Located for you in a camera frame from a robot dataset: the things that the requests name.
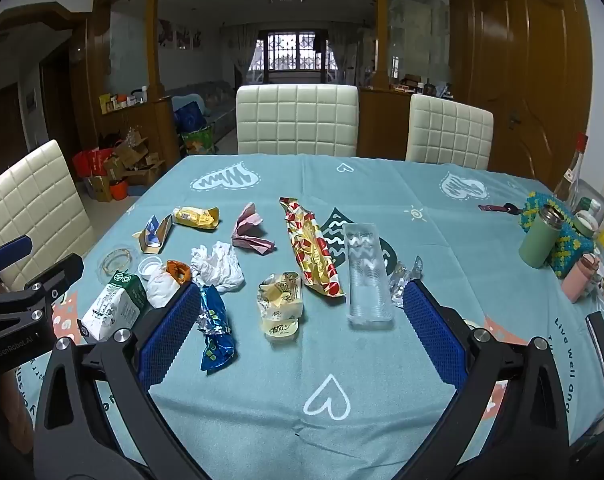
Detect blue yellow crochet bag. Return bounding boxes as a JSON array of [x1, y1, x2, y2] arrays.
[[519, 192, 596, 279]]

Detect blue foil wrapper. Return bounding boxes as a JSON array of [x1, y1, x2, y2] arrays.
[[196, 285, 235, 374]]

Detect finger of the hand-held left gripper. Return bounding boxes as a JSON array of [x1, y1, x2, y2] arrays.
[[24, 252, 85, 311], [0, 234, 33, 286]]

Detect white tissue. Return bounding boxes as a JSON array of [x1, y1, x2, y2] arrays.
[[190, 241, 245, 294]]

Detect pink thermos flask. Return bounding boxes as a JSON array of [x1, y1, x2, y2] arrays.
[[561, 253, 601, 304]]

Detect pink paper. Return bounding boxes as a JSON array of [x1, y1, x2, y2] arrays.
[[231, 202, 277, 252]]

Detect long red gold wrapper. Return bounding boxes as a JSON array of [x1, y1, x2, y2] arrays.
[[279, 196, 345, 299]]

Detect grey sofa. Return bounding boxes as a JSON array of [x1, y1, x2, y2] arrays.
[[164, 80, 238, 144]]

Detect clear plastic wrap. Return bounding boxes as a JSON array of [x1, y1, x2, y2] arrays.
[[389, 256, 425, 307]]

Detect colourful woven bag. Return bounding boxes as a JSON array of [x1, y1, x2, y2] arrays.
[[181, 125, 217, 156]]

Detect brown wooden door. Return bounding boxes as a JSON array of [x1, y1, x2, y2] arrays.
[[469, 0, 594, 191]]

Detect white plastic wrapper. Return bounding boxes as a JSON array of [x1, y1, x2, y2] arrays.
[[146, 267, 183, 309]]

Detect orange peel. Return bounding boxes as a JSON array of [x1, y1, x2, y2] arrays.
[[165, 260, 193, 287]]

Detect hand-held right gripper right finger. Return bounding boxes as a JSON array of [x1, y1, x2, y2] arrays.
[[402, 279, 570, 480]]

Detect blue white paper carton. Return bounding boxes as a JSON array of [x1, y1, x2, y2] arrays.
[[133, 214, 175, 254]]

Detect black phone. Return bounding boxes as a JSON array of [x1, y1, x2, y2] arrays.
[[585, 311, 604, 389]]

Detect white bottle cap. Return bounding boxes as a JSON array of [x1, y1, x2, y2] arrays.
[[137, 256, 163, 281]]

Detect barred window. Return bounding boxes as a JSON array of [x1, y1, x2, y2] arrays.
[[259, 30, 328, 74]]

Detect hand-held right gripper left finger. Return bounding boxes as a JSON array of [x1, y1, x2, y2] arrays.
[[33, 282, 217, 480]]

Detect cream yellow snack wrapper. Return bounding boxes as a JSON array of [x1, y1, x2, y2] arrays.
[[256, 271, 303, 344]]

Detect row of counter bottles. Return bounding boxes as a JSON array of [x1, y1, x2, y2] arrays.
[[98, 87, 150, 111]]

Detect glass bottle with red cap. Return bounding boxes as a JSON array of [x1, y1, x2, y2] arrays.
[[552, 132, 590, 211]]

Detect pile of cardboard boxes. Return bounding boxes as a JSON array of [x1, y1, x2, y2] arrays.
[[96, 132, 166, 202]]

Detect teal printed tablecloth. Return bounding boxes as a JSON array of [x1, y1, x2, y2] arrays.
[[12, 154, 604, 480]]

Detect red bag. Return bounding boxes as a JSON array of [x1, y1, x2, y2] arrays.
[[72, 148, 114, 179]]

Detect white quilted leather chair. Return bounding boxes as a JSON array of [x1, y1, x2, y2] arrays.
[[406, 94, 494, 171], [236, 85, 360, 157], [0, 140, 95, 292]]

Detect green thermos flask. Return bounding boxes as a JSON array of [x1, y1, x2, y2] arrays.
[[519, 205, 568, 269]]

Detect clear plastic tray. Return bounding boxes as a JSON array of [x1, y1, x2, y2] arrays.
[[342, 222, 395, 331]]

